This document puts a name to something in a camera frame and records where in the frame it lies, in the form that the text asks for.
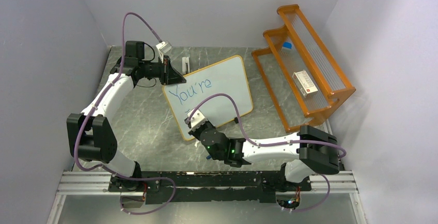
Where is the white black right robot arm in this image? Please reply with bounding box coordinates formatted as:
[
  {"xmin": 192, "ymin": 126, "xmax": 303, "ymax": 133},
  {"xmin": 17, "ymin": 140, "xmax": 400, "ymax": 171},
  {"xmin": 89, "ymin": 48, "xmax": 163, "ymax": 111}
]
[{"xmin": 189, "ymin": 121, "xmax": 346, "ymax": 190}]

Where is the white whiteboard eraser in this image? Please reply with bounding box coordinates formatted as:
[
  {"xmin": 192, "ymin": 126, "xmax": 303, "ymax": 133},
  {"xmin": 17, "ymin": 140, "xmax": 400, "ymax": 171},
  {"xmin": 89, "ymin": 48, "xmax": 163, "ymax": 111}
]
[{"xmin": 182, "ymin": 56, "xmax": 191, "ymax": 74}]

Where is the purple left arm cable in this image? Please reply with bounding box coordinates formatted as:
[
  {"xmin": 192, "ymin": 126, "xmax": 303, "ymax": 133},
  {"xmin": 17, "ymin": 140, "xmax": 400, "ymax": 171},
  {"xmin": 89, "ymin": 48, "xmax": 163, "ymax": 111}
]
[{"xmin": 73, "ymin": 12, "xmax": 177, "ymax": 216}]

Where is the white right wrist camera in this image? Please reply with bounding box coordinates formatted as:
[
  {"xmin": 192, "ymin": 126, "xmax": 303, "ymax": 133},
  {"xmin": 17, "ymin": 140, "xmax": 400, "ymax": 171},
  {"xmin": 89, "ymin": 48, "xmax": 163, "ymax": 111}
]
[{"xmin": 184, "ymin": 109, "xmax": 208, "ymax": 131}]

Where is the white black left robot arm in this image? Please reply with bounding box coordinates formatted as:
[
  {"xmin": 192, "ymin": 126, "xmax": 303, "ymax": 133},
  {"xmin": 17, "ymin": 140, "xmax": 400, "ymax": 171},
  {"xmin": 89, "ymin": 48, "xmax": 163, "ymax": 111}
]
[{"xmin": 66, "ymin": 41, "xmax": 186, "ymax": 191}]

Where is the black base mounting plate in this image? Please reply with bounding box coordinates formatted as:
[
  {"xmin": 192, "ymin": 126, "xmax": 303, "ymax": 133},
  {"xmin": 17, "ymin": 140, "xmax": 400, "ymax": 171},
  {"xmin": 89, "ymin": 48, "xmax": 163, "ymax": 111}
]
[{"xmin": 107, "ymin": 171, "xmax": 311, "ymax": 204}]

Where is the yellow-framed whiteboard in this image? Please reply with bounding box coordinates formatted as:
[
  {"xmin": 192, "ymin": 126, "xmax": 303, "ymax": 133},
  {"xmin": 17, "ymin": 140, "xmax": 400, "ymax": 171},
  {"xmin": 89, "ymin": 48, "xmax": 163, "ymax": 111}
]
[{"xmin": 162, "ymin": 55, "xmax": 254, "ymax": 141}]

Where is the white red box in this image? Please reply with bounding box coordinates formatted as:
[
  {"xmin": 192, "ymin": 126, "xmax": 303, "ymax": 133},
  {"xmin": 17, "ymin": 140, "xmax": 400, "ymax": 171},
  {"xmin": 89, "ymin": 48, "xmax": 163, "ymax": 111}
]
[{"xmin": 292, "ymin": 70, "xmax": 318, "ymax": 97}]

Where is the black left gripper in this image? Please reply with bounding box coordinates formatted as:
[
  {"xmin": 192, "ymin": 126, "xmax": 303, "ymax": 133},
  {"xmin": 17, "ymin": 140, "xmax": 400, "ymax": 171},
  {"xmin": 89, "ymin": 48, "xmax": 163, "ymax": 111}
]
[{"xmin": 139, "ymin": 55, "xmax": 185, "ymax": 85}]

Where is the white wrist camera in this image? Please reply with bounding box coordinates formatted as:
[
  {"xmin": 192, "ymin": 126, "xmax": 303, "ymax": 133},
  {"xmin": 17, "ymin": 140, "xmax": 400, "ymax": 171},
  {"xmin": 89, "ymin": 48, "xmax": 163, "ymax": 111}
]
[
  {"xmin": 155, "ymin": 41, "xmax": 172, "ymax": 61},
  {"xmin": 184, "ymin": 109, "xmax": 208, "ymax": 131}
]

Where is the blue-capped item on shelf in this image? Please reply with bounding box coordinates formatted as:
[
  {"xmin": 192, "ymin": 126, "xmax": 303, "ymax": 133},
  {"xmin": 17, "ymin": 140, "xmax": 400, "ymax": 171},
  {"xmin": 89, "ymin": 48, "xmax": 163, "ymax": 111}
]
[{"xmin": 281, "ymin": 42, "xmax": 293, "ymax": 50}]

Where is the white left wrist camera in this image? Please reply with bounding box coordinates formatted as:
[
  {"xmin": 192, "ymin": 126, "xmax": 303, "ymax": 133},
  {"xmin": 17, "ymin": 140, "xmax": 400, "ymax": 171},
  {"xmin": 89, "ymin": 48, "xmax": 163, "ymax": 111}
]
[{"xmin": 155, "ymin": 41, "xmax": 172, "ymax": 61}]

